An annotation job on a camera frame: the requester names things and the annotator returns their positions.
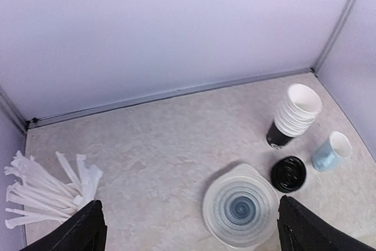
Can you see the cream paper bag with handles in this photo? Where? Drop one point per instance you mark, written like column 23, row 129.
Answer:
column 369, row 240

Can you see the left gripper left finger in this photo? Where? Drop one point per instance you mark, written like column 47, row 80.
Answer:
column 85, row 230

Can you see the grey spiral pattern plate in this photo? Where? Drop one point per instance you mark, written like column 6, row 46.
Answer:
column 240, row 208

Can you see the cup of white straws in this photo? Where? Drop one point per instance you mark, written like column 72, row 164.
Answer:
column 46, row 195

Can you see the stack of black lids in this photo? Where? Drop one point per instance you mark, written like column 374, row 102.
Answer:
column 288, row 175

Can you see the stack of paper cups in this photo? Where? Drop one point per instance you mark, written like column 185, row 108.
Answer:
column 294, row 115

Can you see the light blue ceramic mug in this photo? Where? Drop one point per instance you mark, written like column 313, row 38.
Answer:
column 334, row 151

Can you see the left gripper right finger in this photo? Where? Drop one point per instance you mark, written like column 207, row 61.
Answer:
column 300, row 229

